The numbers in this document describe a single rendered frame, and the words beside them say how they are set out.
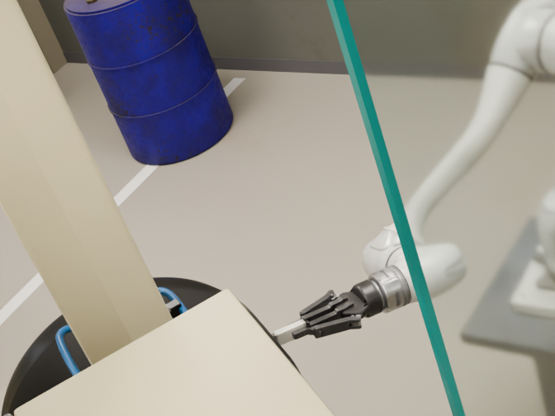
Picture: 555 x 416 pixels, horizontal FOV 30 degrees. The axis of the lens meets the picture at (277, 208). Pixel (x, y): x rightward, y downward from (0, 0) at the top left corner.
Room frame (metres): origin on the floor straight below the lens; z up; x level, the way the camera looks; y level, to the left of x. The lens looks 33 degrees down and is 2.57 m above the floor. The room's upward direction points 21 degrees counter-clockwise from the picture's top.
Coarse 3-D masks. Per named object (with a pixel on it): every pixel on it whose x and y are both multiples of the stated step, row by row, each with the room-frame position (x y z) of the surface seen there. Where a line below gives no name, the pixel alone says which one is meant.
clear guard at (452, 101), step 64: (384, 0) 1.03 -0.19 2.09; (448, 0) 1.05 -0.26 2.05; (512, 0) 1.07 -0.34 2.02; (384, 64) 1.03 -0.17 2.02; (448, 64) 1.05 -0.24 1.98; (512, 64) 1.07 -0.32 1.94; (384, 128) 1.02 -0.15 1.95; (448, 128) 1.04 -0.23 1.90; (512, 128) 1.06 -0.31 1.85; (448, 192) 1.04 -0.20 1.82; (512, 192) 1.06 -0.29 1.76; (448, 256) 1.03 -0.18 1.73; (512, 256) 1.05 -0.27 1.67; (448, 320) 1.02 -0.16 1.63; (512, 320) 1.05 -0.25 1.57; (448, 384) 1.01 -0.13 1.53; (512, 384) 1.04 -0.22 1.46
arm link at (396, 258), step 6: (396, 252) 1.78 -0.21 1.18; (402, 252) 1.76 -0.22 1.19; (390, 258) 1.78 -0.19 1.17; (396, 258) 1.74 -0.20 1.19; (402, 258) 1.72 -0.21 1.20; (390, 264) 1.76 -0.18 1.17; (396, 264) 1.71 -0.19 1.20; (402, 264) 1.70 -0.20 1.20; (402, 270) 1.68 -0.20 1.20; (408, 270) 1.68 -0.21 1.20; (408, 276) 1.67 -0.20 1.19; (408, 282) 1.66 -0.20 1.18; (414, 294) 1.65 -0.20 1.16; (414, 300) 1.66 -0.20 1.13
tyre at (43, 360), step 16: (176, 288) 1.60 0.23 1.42; (192, 288) 1.61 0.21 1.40; (208, 288) 1.63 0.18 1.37; (192, 304) 1.54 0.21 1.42; (64, 320) 1.57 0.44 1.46; (256, 320) 1.58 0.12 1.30; (48, 336) 1.56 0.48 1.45; (64, 336) 1.53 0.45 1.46; (272, 336) 1.55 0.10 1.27; (32, 352) 1.55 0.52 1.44; (48, 352) 1.52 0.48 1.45; (80, 352) 1.46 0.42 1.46; (16, 368) 1.57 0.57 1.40; (32, 368) 1.51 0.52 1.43; (48, 368) 1.48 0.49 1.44; (64, 368) 1.45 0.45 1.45; (80, 368) 1.43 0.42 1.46; (16, 384) 1.53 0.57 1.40; (32, 384) 1.48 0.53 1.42; (48, 384) 1.44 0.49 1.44; (16, 400) 1.49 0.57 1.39
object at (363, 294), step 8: (368, 280) 1.69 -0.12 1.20; (352, 288) 1.70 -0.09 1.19; (360, 288) 1.67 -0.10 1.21; (368, 288) 1.66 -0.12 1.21; (376, 288) 1.66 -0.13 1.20; (352, 296) 1.68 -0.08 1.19; (360, 296) 1.66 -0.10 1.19; (368, 296) 1.64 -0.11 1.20; (376, 296) 1.64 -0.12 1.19; (360, 304) 1.65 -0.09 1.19; (368, 304) 1.64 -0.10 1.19; (376, 304) 1.64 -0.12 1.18; (344, 312) 1.63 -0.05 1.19; (352, 312) 1.63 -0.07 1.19; (360, 312) 1.62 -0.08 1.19; (368, 312) 1.63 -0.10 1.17; (376, 312) 1.64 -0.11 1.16
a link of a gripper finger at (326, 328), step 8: (336, 320) 1.61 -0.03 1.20; (344, 320) 1.61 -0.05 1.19; (352, 320) 1.60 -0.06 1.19; (360, 320) 1.60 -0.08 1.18; (320, 328) 1.60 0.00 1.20; (328, 328) 1.60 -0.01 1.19; (336, 328) 1.60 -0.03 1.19; (344, 328) 1.60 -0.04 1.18; (352, 328) 1.60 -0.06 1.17; (360, 328) 1.60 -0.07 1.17; (320, 336) 1.60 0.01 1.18
